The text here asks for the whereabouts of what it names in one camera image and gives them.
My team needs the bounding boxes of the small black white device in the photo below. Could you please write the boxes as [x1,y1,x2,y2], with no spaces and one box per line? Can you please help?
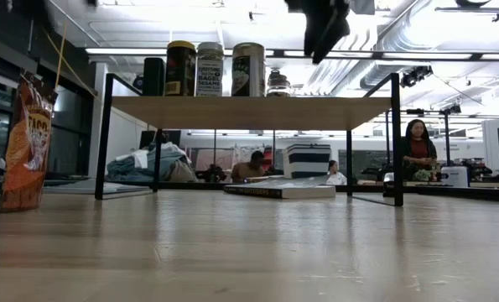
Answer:
[382,171,395,199]

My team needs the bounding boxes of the orange taco seasoning packet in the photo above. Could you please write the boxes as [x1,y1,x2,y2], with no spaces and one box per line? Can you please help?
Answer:
[0,70,60,214]

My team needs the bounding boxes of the brown-lidded round spice can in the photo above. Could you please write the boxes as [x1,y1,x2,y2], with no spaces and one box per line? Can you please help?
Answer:
[231,42,267,98]

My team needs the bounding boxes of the white appliance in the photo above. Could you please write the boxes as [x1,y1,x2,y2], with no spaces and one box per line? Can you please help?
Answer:
[439,166,470,188]

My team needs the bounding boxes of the black monitor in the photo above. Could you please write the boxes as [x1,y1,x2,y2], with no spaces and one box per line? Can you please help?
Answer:
[138,129,182,149]

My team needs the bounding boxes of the ceiling air duct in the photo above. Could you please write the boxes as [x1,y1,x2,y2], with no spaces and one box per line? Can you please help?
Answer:
[307,12,434,97]

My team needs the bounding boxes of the black paperback book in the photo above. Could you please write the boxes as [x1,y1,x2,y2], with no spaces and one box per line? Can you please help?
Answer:
[222,175,337,200]

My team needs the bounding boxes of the white-lidded glass seasoning jar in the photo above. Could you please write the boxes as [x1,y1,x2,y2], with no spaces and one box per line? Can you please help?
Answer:
[195,41,226,98]

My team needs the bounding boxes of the wooden shelf with black legs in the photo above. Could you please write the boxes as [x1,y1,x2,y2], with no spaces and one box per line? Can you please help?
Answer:
[94,73,404,207]

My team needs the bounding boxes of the black rig frame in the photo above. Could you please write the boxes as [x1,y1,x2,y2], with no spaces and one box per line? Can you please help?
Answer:
[0,180,499,205]

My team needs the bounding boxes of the black ceiling spotlights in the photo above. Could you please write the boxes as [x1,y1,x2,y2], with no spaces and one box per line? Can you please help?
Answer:
[398,65,434,89]

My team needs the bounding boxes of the dark green pepper tin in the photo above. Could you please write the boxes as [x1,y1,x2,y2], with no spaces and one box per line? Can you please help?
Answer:
[143,57,167,98]

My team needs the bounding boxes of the yellow cable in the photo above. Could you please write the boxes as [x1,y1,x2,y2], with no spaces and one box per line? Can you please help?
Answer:
[43,19,98,96]

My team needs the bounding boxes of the black pole with camera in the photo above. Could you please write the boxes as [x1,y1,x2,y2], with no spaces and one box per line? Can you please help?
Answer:
[441,103,463,167]

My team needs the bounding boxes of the white navy striped box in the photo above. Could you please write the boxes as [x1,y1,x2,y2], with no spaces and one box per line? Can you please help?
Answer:
[282,143,332,180]

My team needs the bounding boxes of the red bag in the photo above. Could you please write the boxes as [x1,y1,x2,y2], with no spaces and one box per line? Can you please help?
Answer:
[262,146,274,175]

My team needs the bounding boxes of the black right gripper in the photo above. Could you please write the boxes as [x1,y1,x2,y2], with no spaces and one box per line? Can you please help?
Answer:
[284,0,352,65]

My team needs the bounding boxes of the person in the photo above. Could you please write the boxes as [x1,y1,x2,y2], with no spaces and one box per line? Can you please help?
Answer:
[401,119,439,183]
[325,159,349,187]
[231,150,268,184]

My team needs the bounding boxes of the grey ceiling box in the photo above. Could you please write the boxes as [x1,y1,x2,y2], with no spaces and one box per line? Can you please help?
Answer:
[349,0,376,16]

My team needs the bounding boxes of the black ceiling lamp fixture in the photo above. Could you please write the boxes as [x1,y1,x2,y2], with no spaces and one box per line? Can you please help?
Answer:
[435,0,499,23]

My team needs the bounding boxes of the pile of grey white laundry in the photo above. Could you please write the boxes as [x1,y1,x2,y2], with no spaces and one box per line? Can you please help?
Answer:
[106,141,199,184]

